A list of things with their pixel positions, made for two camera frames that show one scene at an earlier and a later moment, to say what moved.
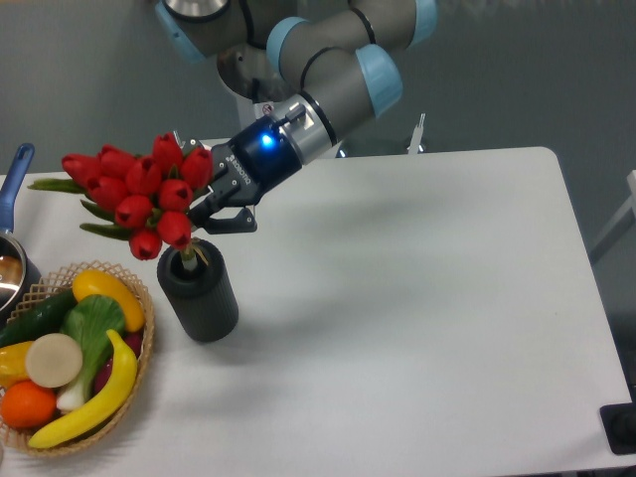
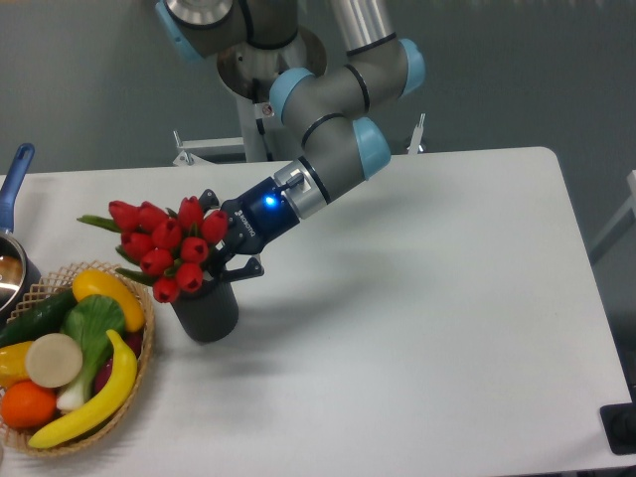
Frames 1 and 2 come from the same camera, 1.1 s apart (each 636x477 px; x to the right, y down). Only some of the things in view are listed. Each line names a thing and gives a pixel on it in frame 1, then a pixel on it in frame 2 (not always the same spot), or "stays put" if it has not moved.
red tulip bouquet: [149, 197] -> [171, 245]
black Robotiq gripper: [256, 159] -> [253, 218]
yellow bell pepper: [13, 364] stays put
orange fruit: [27, 404] stays put
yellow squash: [96, 282] stays put
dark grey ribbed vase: [203, 300] stays put
